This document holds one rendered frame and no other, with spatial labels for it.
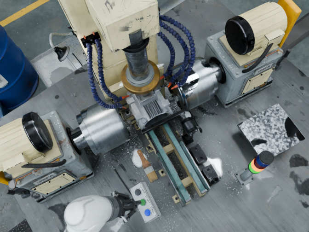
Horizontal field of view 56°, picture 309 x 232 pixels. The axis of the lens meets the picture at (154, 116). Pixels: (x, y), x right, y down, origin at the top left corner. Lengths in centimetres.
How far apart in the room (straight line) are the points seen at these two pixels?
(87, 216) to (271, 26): 112
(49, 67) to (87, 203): 184
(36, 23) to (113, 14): 261
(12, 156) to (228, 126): 115
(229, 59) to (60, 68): 152
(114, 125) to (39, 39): 215
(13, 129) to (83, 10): 56
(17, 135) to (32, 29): 235
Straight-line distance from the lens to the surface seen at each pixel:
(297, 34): 329
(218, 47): 158
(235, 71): 152
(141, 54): 114
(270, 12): 151
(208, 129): 174
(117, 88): 148
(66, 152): 140
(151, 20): 104
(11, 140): 130
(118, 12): 99
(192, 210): 163
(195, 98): 149
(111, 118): 140
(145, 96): 147
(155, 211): 135
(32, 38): 344
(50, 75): 259
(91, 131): 140
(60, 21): 346
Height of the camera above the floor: 242
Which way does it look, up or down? 67 degrees down
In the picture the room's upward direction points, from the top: 9 degrees counter-clockwise
